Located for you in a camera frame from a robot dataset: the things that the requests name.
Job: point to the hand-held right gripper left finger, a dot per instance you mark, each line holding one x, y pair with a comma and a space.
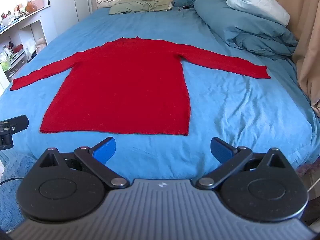
106, 150

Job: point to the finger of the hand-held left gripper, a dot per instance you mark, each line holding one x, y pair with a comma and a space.
18, 123

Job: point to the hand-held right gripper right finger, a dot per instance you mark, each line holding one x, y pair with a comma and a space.
219, 150

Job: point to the red knit sweater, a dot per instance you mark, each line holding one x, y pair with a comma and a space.
125, 85

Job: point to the blue fluffy rug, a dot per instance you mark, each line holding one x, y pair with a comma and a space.
12, 205

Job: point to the white shelving unit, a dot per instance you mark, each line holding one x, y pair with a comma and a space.
25, 30

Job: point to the brown plush toy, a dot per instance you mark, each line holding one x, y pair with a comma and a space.
31, 7

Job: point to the teal duvet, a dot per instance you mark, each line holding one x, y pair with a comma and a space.
237, 25

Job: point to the white wardrobe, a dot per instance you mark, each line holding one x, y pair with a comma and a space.
67, 2

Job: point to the green pillow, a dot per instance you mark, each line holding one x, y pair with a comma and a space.
140, 6

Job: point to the beige curtain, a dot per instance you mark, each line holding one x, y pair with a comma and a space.
307, 30

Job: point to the light blue blanket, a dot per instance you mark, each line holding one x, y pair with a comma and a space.
257, 2

